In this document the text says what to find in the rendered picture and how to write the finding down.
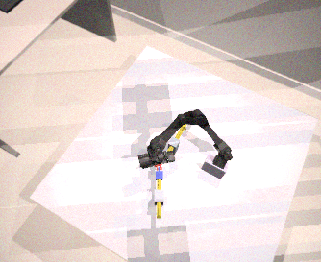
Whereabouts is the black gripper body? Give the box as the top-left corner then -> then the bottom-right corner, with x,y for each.
142,151 -> 175,169

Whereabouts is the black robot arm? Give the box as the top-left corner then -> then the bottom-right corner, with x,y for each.
138,109 -> 233,170

